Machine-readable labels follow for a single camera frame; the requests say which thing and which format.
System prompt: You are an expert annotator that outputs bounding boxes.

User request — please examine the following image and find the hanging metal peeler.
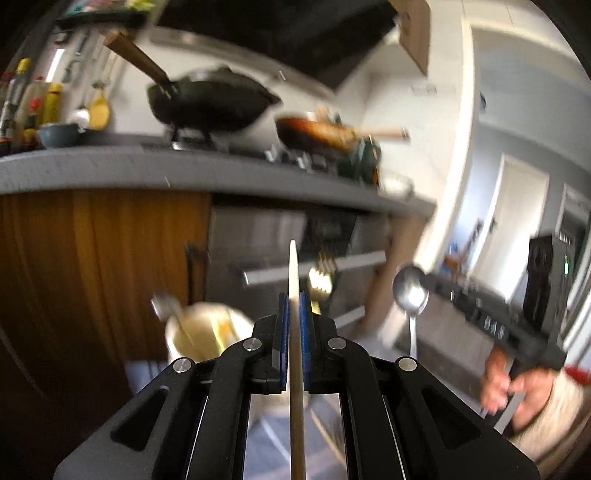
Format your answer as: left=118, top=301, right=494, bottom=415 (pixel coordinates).
left=62, top=34, right=90, bottom=84

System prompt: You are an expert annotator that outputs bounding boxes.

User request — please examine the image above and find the green kitchen appliance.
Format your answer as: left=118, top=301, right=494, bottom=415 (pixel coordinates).
left=347, top=137, right=385, bottom=186

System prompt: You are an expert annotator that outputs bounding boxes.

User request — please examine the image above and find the person's right forearm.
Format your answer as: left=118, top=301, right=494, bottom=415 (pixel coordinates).
left=505, top=364, right=589, bottom=476

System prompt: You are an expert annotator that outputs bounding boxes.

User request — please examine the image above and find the wooden chair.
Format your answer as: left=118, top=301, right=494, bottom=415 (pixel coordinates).
left=442, top=220, right=485, bottom=274

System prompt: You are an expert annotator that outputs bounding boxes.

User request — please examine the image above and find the large metal spoon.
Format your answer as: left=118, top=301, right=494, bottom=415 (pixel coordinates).
left=392, top=264, right=430, bottom=361

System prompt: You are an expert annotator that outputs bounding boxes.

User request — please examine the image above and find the pale wooden chopstick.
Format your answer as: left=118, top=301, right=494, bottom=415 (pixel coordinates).
left=287, top=239, right=308, bottom=480

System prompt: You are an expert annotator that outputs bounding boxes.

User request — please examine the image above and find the metal fork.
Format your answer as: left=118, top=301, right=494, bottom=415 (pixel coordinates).
left=307, top=252, right=341, bottom=303

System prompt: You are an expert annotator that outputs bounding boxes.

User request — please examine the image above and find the black wall shelf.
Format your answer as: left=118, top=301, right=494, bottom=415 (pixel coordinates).
left=54, top=0, right=162, bottom=33

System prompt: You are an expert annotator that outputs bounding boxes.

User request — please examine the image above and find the black wok with wooden handle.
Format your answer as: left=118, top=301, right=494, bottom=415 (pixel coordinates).
left=102, top=30, right=283, bottom=136

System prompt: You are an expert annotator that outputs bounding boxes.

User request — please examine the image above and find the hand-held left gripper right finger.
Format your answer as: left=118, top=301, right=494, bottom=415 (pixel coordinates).
left=299, top=291, right=541, bottom=480

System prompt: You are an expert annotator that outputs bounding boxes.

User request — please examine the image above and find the white ceramic double utensil holder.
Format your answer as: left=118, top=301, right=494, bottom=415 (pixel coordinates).
left=164, top=302, right=256, bottom=371

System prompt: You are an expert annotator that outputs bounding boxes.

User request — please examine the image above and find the white door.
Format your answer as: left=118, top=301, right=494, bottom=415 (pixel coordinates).
left=471, top=154, right=551, bottom=301

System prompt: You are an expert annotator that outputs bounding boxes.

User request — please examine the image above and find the yellow ladle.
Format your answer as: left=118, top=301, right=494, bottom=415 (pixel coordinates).
left=87, top=89, right=112, bottom=131

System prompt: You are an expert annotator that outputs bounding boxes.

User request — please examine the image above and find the narrow wooden cabinet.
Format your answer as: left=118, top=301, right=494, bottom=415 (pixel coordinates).
left=367, top=213, right=428, bottom=324

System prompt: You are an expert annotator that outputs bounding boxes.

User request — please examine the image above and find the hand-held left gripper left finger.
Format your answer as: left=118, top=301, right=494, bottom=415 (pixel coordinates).
left=53, top=293, right=290, bottom=480

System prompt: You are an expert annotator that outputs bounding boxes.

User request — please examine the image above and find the silver drawer handle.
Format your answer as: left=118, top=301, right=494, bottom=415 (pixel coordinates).
left=329, top=306, right=366, bottom=329

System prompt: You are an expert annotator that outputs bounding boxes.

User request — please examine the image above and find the dark sauce bottle red cap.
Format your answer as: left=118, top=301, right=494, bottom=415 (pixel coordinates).
left=0, top=69, right=19, bottom=155

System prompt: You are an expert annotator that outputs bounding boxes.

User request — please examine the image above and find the stainless steel oven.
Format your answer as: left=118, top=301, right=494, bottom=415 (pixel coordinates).
left=205, top=207, right=394, bottom=335

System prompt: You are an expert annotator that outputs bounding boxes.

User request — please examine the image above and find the black range hood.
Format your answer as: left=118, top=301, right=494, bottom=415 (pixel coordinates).
left=156, top=0, right=403, bottom=92

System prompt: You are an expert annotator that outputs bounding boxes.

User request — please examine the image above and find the frying pan with wooden handle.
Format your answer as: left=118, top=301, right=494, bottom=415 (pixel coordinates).
left=274, top=104, right=413, bottom=157

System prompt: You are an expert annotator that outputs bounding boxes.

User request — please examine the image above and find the large pale bottle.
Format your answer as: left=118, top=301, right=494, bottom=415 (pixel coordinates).
left=24, top=79, right=51, bottom=134

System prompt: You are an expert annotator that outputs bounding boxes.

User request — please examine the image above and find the blue bowl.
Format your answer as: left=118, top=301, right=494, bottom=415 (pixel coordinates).
left=39, top=122, right=83, bottom=149

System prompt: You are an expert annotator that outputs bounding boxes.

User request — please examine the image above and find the grey speckled countertop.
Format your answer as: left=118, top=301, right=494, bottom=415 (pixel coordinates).
left=0, top=146, right=438, bottom=219

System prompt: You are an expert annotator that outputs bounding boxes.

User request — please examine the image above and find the silver oven handle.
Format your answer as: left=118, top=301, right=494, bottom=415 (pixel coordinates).
left=242, top=251, right=389, bottom=288

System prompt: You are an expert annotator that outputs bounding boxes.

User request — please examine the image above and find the person's right hand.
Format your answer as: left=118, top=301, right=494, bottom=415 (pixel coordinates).
left=479, top=345, right=564, bottom=431

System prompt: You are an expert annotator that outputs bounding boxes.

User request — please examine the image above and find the wooden cabinet door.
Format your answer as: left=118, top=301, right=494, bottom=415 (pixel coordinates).
left=0, top=190, right=212, bottom=416

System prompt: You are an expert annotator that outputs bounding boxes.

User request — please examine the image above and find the blue plaid cloth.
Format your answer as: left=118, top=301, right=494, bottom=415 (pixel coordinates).
left=124, top=359, right=352, bottom=480

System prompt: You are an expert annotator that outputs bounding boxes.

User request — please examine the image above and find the white fluted bowl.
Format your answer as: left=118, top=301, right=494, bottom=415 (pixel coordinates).
left=380, top=172, right=415, bottom=200

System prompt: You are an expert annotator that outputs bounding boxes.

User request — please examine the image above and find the clear bottle yellow cap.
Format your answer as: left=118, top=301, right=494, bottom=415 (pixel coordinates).
left=10, top=58, right=32, bottom=134

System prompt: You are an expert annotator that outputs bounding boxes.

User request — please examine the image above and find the gas stove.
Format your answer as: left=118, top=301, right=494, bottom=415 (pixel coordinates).
left=170, top=128, right=345, bottom=177

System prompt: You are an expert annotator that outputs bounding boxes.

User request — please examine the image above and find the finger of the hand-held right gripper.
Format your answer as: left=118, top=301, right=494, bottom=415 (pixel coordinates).
left=422, top=271, right=483, bottom=324

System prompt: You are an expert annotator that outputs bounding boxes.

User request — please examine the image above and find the wooden wall cabinet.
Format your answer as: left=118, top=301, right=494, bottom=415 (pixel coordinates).
left=389, top=0, right=434, bottom=78

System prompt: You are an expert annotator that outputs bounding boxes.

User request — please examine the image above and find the black cabinet handle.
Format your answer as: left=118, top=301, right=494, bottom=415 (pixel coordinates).
left=184, top=244, right=207, bottom=308

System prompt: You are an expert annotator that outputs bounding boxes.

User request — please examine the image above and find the small metal spoon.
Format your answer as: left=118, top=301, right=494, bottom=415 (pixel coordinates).
left=151, top=292, right=197, bottom=349

